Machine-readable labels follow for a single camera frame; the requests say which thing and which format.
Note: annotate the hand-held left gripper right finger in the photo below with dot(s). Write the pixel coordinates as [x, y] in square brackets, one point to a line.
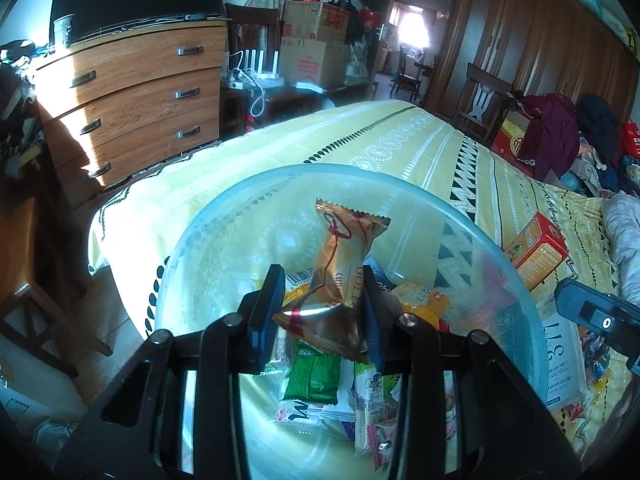
[372, 320]

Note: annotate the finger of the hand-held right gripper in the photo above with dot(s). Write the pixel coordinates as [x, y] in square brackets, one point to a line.
[575, 300]

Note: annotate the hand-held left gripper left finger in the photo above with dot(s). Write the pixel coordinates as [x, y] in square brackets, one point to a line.
[270, 305]

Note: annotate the gold snack packet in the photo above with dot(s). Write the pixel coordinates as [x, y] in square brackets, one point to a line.
[340, 260]

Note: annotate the clear plastic bowl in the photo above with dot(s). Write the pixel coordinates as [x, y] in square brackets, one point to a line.
[240, 240]

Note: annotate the small heap of assorted packets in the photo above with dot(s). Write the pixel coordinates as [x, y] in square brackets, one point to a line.
[312, 380]

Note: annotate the orange and red carton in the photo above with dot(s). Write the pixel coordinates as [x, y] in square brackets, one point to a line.
[542, 245]

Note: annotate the white printed box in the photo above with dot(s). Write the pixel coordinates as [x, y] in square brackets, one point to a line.
[562, 365]

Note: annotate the floral quilt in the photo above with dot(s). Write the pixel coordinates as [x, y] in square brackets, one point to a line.
[625, 240]

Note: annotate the red gift box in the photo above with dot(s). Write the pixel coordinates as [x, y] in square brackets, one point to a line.
[512, 142]

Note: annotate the maroon garment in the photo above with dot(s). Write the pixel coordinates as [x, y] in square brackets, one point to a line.
[550, 130]

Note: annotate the dark blue garment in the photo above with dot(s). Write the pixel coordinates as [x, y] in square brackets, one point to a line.
[597, 120]

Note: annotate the white router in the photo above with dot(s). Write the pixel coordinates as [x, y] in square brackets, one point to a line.
[270, 80]

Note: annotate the white power strip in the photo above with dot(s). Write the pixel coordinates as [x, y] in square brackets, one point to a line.
[235, 80]

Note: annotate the wooden dresser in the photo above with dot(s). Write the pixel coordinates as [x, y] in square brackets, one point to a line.
[140, 105]

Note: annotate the dining chair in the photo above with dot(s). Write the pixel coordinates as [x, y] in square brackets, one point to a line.
[405, 80]

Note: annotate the plain cardboard box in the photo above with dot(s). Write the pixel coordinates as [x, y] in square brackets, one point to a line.
[310, 62]

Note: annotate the orange-brown wooden stool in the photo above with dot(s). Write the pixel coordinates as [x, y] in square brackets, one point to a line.
[25, 240]

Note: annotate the wooden wardrobe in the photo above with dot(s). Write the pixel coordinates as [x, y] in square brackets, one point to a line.
[540, 40]

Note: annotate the red-lettered cardboard box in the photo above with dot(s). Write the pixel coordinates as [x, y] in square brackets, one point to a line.
[310, 22]

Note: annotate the dark wooden chair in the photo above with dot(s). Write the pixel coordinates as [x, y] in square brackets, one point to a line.
[240, 20]

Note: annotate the heap of dark clothes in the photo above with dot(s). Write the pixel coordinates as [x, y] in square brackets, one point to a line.
[15, 90]

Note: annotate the paper cup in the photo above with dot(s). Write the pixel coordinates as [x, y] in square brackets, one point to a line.
[64, 30]

